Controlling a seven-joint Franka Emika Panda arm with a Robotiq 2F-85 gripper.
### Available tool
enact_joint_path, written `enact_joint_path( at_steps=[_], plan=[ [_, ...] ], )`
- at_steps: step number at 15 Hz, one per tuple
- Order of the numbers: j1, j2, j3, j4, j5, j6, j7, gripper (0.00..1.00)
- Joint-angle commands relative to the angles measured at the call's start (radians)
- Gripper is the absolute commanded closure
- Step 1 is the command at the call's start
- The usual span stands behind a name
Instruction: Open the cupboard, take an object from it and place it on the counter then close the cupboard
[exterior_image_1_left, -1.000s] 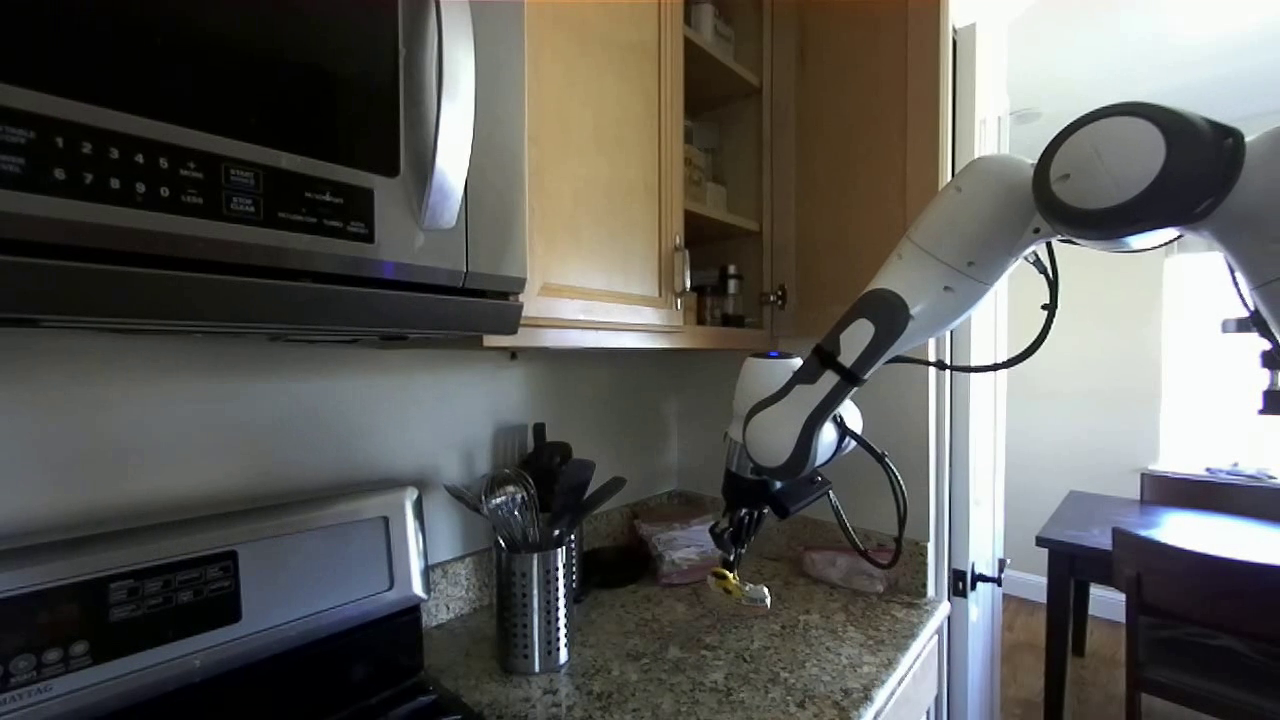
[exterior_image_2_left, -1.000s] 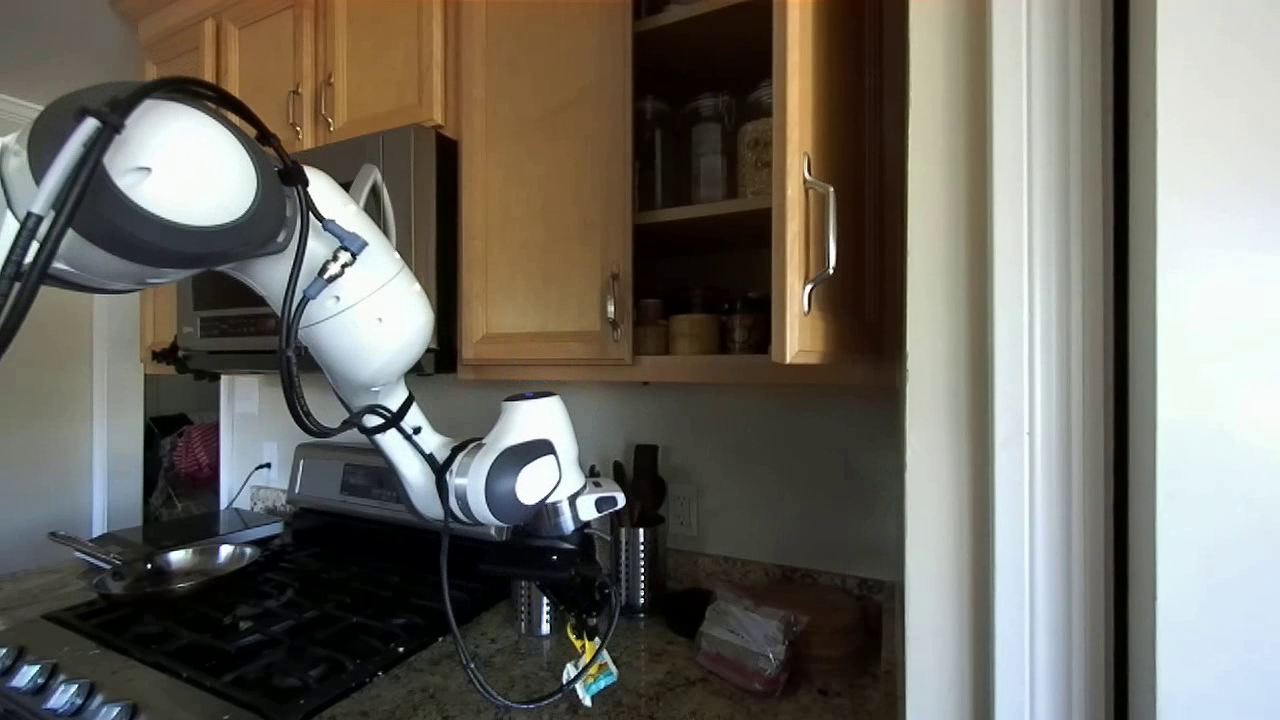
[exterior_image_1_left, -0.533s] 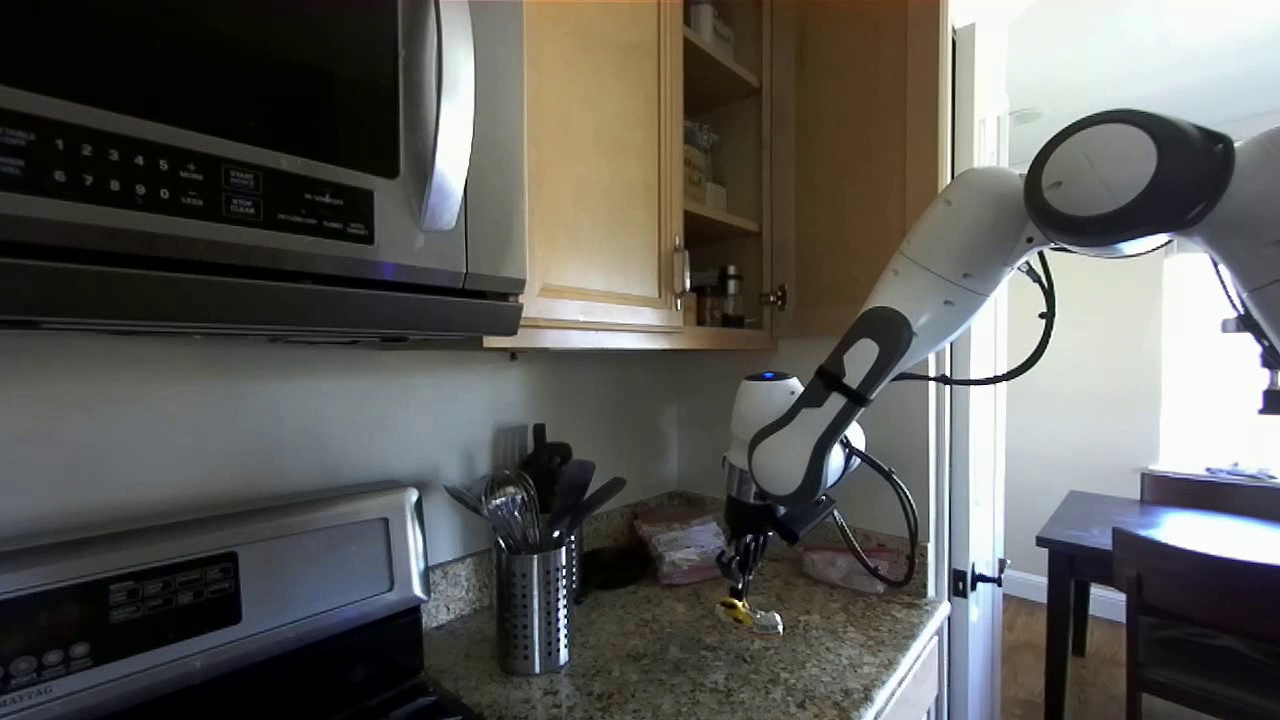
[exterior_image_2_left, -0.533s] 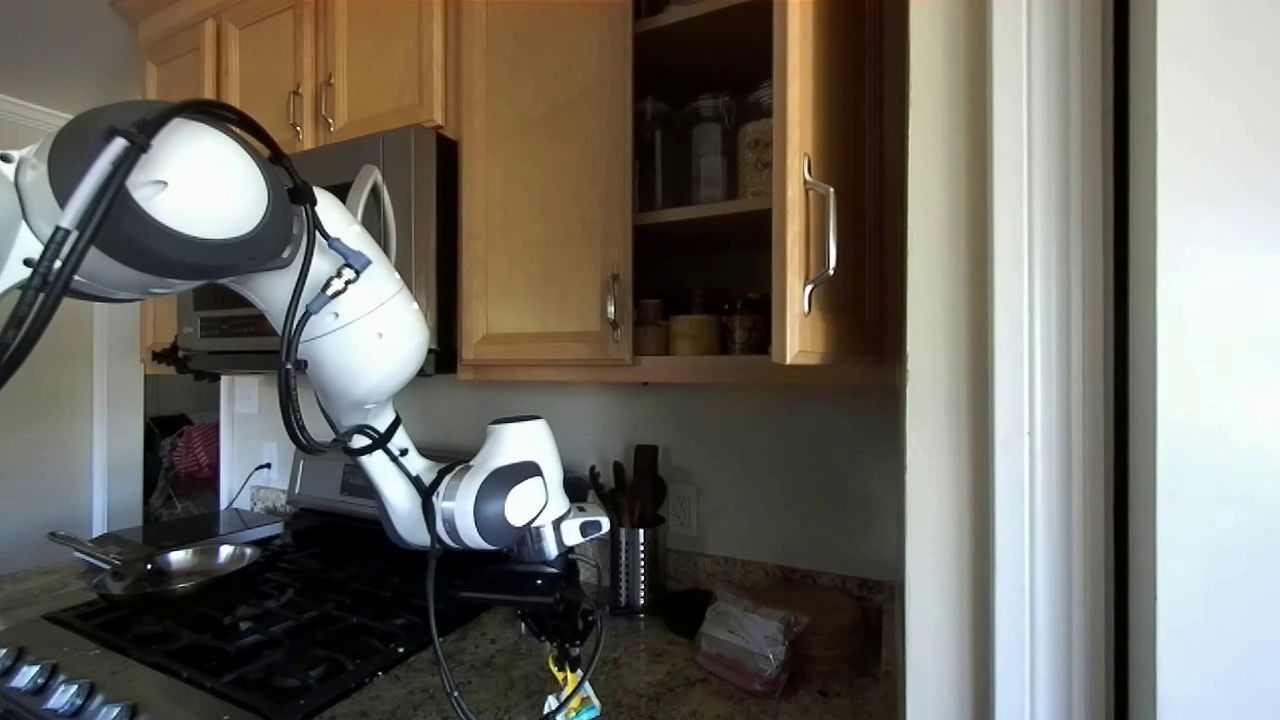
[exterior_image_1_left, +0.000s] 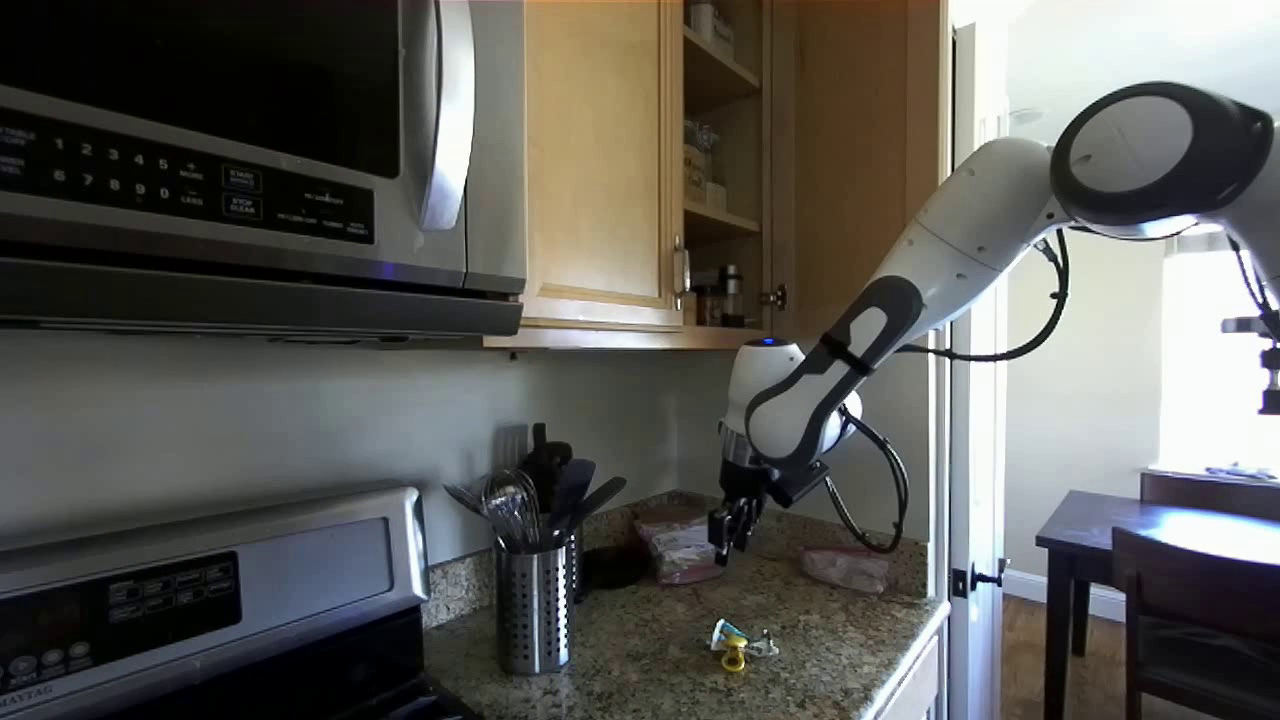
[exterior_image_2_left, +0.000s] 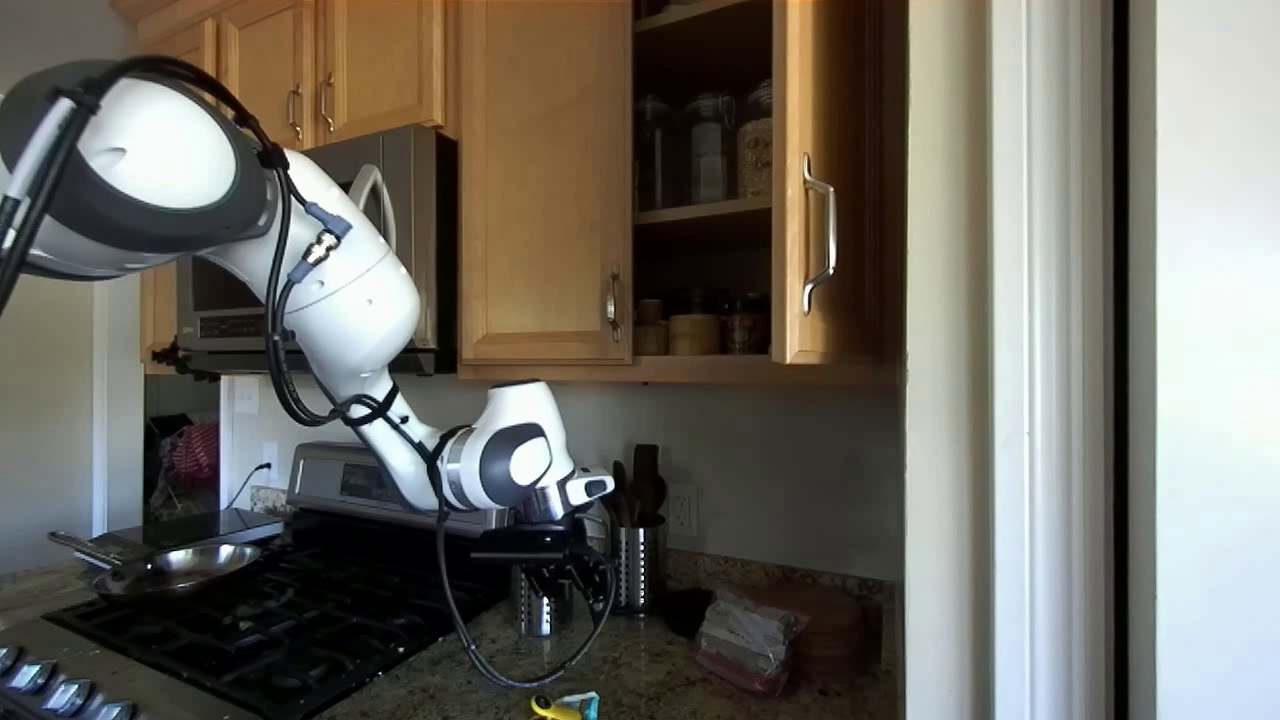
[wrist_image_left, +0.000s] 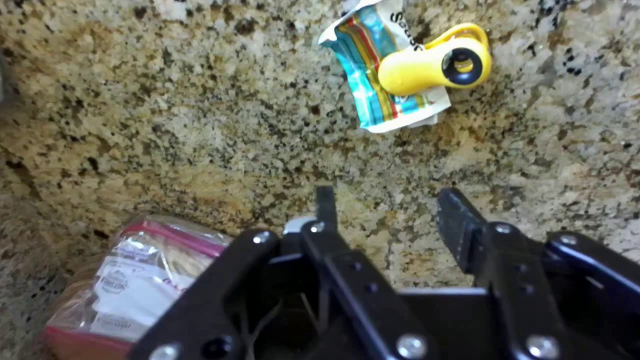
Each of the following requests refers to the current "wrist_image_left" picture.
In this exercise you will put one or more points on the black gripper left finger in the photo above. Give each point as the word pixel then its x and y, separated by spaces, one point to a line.
pixel 253 286

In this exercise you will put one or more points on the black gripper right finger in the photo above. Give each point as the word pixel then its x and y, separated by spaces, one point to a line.
pixel 533 292

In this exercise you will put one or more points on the yellow tool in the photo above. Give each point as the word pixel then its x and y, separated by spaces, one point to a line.
pixel 412 71

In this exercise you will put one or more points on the zip bag with white packets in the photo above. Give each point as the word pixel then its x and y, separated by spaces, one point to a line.
pixel 141 280

